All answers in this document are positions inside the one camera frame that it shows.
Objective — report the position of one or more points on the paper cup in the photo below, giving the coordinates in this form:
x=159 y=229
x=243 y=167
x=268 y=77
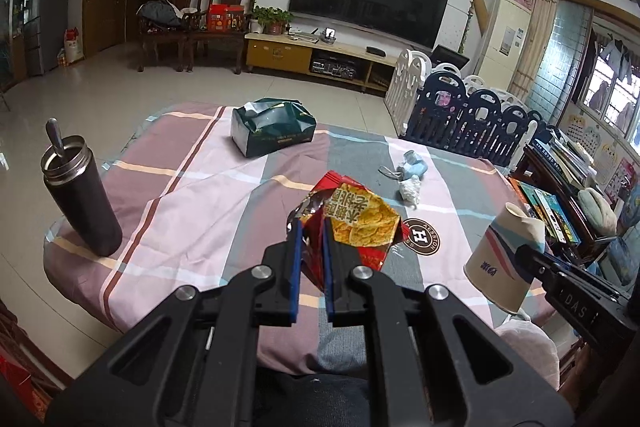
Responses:
x=500 y=257

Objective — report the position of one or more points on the white crumpled tissue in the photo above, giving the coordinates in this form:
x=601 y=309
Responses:
x=410 y=191

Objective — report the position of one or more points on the dark bag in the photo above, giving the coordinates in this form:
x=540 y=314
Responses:
x=159 y=13

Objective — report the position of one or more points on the beige curtain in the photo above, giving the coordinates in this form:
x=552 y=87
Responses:
x=537 y=32

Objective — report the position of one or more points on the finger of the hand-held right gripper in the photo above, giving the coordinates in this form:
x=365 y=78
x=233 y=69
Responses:
x=537 y=267

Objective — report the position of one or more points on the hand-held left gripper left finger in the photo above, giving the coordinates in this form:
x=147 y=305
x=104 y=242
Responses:
x=296 y=262

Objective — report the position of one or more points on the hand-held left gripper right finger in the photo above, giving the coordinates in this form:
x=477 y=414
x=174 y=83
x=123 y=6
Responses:
x=327 y=272

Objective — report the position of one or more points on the grey refrigerator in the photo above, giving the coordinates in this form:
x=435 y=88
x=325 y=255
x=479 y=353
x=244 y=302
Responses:
x=45 y=22

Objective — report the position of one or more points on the metal spoon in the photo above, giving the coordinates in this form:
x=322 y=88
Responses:
x=54 y=137

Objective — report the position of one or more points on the pink and grey plaid tablecloth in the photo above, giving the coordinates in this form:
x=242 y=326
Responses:
x=200 y=207

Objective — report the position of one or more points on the black audio amplifier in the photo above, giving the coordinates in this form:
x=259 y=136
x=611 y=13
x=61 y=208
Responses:
x=332 y=69

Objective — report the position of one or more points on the red snack packet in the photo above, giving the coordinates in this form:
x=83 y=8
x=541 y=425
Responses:
x=360 y=217

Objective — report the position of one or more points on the window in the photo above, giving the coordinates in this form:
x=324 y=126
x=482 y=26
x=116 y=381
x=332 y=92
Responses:
x=615 y=82

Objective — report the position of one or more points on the white playpen fence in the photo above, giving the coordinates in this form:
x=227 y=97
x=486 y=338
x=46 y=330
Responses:
x=405 y=87

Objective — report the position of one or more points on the black set-top box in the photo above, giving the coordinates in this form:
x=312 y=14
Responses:
x=376 y=51

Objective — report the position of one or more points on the blue face mask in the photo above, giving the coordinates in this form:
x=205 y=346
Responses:
x=412 y=167

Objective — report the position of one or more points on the wall charts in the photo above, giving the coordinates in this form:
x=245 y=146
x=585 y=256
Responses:
x=605 y=157

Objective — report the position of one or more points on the bin with pink liner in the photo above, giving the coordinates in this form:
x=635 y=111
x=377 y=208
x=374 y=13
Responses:
x=530 y=352

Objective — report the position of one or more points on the standing air conditioner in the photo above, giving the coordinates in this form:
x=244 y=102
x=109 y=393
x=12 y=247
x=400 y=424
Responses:
x=502 y=42

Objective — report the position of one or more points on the black thermos bottle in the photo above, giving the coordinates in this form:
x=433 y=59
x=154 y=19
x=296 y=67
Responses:
x=85 y=207

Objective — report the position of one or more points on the red gift box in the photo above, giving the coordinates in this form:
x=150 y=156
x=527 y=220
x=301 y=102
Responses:
x=225 y=17

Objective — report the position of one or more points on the wooden bookshelf with books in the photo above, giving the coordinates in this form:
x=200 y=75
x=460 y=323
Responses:
x=555 y=187

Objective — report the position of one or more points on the wooden television cabinet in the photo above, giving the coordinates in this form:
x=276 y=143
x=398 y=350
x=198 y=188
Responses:
x=280 y=54

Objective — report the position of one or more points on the green tissue box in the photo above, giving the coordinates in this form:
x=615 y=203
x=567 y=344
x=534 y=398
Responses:
x=272 y=129

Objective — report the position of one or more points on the small black monitor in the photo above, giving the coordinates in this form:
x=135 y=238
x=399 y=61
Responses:
x=450 y=57

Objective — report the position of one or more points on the navy playpen fence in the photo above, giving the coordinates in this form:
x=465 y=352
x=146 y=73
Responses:
x=460 y=122

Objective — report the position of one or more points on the small desk clock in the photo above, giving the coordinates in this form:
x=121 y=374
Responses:
x=329 y=35

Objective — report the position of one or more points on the white and red sack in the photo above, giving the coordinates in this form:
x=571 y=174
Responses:
x=72 y=47

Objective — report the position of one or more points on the green cushion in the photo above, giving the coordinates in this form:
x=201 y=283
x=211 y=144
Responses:
x=597 y=209

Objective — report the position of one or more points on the potted green plant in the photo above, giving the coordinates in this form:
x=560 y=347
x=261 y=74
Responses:
x=272 y=19

